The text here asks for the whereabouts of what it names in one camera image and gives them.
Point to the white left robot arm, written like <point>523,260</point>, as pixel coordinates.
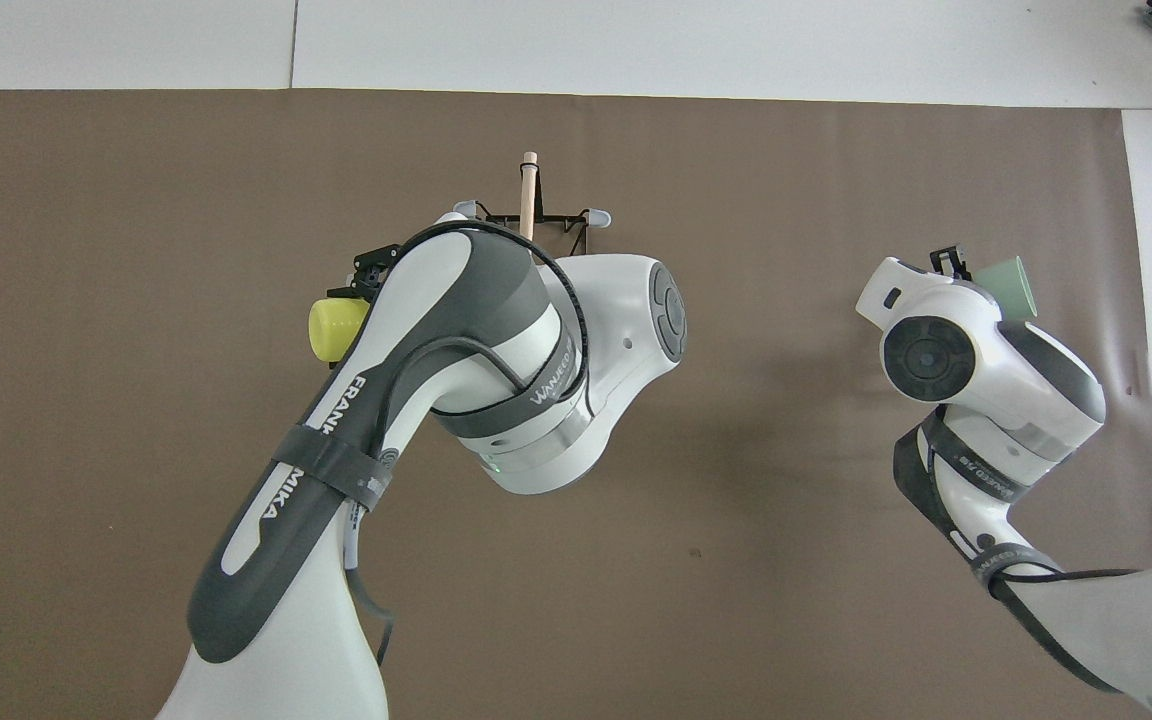
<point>616,320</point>

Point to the pale green plastic cup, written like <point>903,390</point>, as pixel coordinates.
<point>1011,288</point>

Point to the brown paper table mat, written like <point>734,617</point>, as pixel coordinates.
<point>86,300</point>

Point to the yellow plastic cup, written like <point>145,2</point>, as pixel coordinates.
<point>336,330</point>

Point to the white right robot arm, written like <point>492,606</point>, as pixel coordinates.
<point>976,340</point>

